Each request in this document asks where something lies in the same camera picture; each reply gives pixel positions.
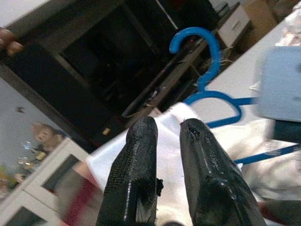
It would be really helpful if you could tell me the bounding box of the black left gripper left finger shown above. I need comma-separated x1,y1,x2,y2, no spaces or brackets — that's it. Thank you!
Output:
95,116,164,226

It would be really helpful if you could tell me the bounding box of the blue plastic hanger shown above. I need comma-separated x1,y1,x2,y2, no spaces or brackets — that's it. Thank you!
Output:
169,27,301,165

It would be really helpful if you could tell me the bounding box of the beige plush bear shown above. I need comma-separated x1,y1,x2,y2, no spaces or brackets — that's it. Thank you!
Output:
32,122,64,153

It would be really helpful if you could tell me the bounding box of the white printed sweatshirt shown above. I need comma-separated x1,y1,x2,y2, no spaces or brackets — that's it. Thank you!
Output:
56,101,301,226

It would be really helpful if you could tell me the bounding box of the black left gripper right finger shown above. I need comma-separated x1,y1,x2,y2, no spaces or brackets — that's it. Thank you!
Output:
180,118,268,226

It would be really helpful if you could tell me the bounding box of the black soundbar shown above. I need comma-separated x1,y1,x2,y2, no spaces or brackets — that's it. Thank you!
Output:
121,42,212,118

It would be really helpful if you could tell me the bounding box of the white glass-door cabinet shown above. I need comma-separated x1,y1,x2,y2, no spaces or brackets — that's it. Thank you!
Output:
0,136,90,226

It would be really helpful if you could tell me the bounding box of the white crumpled shirt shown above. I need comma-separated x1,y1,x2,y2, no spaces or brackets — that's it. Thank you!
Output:
275,9,301,47

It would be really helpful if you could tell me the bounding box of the black television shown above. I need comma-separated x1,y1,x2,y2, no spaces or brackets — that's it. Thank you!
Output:
58,0,219,113

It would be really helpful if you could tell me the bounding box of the black speaker with gold badge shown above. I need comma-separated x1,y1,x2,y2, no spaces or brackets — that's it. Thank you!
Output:
0,42,132,153

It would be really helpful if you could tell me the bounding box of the plain cardboard box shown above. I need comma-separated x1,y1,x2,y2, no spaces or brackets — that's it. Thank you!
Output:
243,0,278,30

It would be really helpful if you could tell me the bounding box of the white drawer front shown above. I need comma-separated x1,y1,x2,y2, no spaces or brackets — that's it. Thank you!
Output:
217,4,251,47

